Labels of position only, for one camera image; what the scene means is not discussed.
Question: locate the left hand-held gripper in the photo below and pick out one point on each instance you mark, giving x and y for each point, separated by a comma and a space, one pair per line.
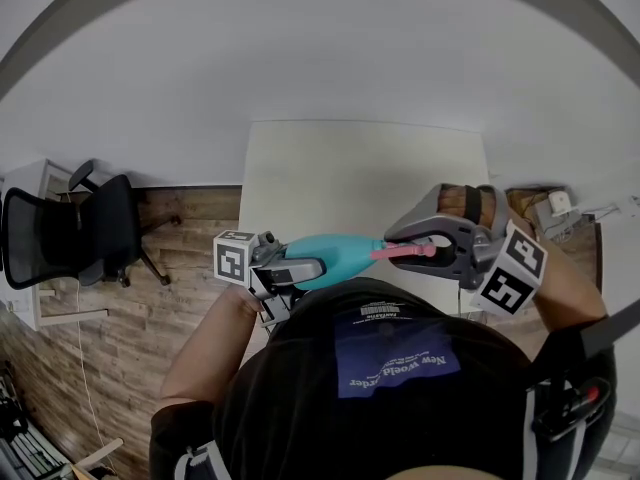
232, 260

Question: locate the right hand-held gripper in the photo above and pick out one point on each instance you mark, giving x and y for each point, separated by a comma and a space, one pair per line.
510, 273

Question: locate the pink and teal plastic toy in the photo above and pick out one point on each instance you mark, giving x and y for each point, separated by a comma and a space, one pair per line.
400, 252

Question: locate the teal spray bottle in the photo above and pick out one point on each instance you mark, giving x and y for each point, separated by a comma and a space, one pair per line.
345, 255

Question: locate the person's left forearm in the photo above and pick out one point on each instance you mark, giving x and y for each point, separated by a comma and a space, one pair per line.
210, 348

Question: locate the person's right forearm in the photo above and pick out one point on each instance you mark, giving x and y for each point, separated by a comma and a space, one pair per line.
570, 293

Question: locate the person's right hand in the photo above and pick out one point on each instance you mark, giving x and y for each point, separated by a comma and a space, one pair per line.
452, 199

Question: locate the brown cardboard box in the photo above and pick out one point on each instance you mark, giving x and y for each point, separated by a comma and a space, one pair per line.
520, 205

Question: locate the white square table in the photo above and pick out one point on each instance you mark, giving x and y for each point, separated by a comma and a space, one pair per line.
350, 168

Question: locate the small white device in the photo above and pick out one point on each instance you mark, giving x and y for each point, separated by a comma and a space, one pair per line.
559, 203

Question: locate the person's black printed t-shirt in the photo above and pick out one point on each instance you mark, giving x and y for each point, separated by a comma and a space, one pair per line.
360, 418

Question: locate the black office chair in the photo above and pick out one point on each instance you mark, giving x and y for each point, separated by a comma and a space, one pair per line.
100, 223

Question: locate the black device red button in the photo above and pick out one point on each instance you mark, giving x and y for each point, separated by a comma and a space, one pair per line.
572, 410

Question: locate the white long desk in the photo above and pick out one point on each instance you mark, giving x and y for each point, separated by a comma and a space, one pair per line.
75, 317

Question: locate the dark metal rack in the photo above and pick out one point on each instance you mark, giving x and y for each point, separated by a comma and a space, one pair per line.
22, 448

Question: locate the white wall box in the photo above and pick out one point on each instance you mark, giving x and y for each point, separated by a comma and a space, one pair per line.
635, 203

